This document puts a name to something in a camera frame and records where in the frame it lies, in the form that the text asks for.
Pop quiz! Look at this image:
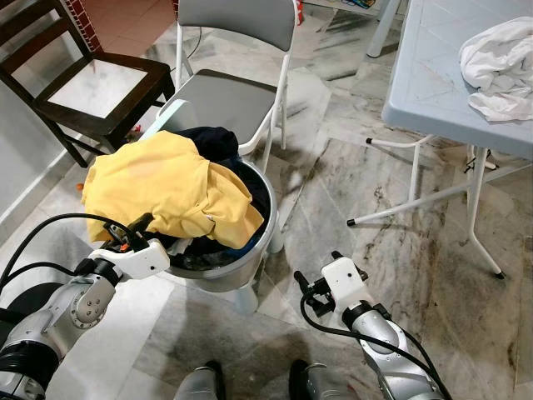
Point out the yellow garment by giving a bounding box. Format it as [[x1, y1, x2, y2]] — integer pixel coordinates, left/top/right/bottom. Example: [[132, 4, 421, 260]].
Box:
[[81, 129, 266, 249]]

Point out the white garment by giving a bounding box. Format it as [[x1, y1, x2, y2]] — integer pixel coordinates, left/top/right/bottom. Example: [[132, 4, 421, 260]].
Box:
[[458, 17, 533, 124]]

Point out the grey round laundry bin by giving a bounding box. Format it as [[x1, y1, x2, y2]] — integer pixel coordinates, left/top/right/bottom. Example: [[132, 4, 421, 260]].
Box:
[[137, 98, 286, 316]]

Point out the dark navy garment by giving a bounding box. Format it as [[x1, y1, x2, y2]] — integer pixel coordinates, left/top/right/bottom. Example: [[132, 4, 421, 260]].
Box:
[[173, 125, 274, 251]]

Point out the left robot leg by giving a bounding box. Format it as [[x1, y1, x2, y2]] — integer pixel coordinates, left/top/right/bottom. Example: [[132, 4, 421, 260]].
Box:
[[173, 360, 227, 400]]

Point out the dark wooden chair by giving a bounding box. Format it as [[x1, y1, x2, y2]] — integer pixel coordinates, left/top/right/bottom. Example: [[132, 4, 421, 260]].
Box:
[[0, 0, 176, 168]]

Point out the grey folding chair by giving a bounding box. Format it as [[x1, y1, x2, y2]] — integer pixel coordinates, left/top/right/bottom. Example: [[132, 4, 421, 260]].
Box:
[[158, 0, 298, 172]]

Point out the red brick pillar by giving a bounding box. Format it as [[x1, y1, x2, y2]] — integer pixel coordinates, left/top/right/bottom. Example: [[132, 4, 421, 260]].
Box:
[[65, 0, 94, 33]]

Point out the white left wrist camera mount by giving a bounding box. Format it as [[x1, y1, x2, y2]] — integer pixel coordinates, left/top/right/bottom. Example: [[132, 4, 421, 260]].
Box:
[[87, 237, 172, 280]]

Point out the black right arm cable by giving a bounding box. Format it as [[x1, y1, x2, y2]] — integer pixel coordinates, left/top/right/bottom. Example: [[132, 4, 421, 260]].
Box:
[[300, 296, 451, 400]]

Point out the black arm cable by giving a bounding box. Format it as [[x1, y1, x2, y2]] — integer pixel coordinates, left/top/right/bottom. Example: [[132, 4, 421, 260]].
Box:
[[300, 296, 451, 400], [0, 212, 126, 288]]

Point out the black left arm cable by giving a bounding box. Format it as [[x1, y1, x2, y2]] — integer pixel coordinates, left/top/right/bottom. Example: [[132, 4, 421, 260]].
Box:
[[0, 212, 126, 288]]

